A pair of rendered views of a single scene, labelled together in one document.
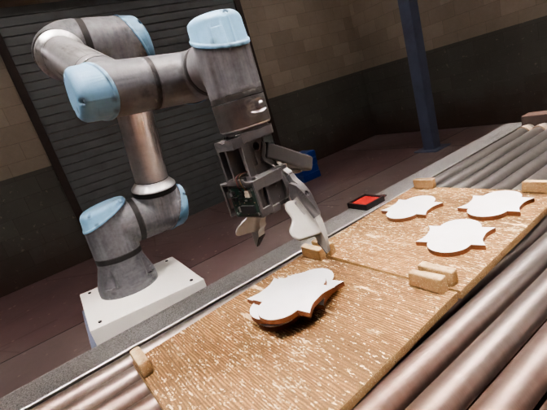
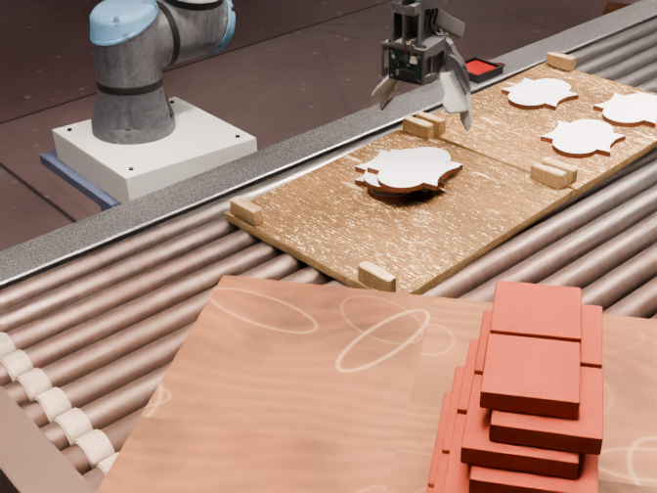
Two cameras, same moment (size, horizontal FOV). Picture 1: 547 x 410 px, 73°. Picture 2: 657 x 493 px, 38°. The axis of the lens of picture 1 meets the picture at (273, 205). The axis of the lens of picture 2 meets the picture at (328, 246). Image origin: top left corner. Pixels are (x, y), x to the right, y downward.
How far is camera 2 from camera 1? 0.91 m
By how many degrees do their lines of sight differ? 19
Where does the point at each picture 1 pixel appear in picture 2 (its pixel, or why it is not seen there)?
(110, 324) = (148, 173)
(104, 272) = (117, 104)
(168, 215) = (208, 38)
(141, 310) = (182, 163)
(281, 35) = not seen: outside the picture
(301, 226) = (453, 100)
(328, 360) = (452, 228)
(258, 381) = (386, 237)
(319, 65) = not seen: outside the picture
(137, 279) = (159, 122)
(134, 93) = not seen: outside the picture
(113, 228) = (145, 45)
